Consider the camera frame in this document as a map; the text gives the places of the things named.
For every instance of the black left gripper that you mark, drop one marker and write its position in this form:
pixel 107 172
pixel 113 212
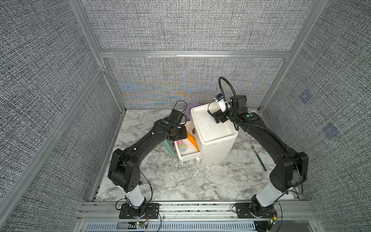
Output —
pixel 179 135

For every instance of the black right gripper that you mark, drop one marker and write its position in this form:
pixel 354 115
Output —
pixel 217 116

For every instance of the teal toy microphone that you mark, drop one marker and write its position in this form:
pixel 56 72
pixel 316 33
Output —
pixel 168 147

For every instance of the white drawer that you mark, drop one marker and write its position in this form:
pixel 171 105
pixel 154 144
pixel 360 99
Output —
pixel 192 155

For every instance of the white plastic drawer cabinet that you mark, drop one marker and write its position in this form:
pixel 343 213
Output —
pixel 215 140

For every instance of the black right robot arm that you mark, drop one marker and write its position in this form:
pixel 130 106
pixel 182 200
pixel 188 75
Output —
pixel 291 167

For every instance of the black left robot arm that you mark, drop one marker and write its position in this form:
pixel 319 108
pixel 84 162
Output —
pixel 124 170

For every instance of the purple plastic plate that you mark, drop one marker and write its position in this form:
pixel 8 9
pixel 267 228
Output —
pixel 187 111

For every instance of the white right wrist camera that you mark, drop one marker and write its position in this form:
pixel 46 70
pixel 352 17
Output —
pixel 221 102

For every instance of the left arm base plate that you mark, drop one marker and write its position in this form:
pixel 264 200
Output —
pixel 147 211

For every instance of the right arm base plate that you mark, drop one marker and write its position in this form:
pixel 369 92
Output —
pixel 254 210

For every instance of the aluminium mounting rail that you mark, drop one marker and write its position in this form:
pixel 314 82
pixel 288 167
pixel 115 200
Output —
pixel 198 210

